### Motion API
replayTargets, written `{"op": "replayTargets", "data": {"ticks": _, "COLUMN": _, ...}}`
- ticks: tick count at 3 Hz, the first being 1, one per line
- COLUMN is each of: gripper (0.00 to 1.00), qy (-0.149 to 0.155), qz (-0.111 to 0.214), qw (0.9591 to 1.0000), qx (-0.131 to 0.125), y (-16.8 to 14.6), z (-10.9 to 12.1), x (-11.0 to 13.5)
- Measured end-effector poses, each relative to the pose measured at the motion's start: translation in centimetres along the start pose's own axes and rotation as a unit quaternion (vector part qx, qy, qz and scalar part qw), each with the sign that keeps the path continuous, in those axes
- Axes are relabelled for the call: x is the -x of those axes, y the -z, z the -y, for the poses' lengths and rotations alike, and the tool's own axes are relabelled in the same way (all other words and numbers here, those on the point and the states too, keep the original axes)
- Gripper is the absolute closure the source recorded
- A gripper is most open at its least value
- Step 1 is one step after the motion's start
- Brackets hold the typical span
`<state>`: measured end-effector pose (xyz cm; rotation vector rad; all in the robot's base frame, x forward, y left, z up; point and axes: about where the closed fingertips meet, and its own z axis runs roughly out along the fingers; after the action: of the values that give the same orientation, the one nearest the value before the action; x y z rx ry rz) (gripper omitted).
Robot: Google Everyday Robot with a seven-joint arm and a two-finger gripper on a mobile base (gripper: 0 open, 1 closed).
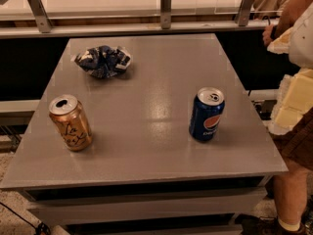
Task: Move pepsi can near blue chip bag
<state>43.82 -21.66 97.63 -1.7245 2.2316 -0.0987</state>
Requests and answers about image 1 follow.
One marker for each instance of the middle metal railing bracket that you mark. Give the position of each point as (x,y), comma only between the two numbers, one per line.
(165,14)

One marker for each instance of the crumpled blue chip bag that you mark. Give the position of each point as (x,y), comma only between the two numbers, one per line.
(104,61)

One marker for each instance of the blue Pepsi can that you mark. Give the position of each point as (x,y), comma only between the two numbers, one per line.
(208,107)

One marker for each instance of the right metal railing bracket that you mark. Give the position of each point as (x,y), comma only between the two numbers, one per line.
(243,14)

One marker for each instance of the metal railing bracket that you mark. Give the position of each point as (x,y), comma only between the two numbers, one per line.
(243,14)
(40,16)
(165,14)

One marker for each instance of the left metal railing bracket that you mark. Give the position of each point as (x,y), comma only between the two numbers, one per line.
(40,16)

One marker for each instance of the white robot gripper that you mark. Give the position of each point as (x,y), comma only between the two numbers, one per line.
(302,46)

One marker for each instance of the person in brown shorts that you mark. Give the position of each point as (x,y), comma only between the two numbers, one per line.
(296,148)

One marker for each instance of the gold LaCroix can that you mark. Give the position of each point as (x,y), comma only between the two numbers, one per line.
(69,117)

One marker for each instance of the person's hand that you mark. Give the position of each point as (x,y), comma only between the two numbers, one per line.
(269,34)

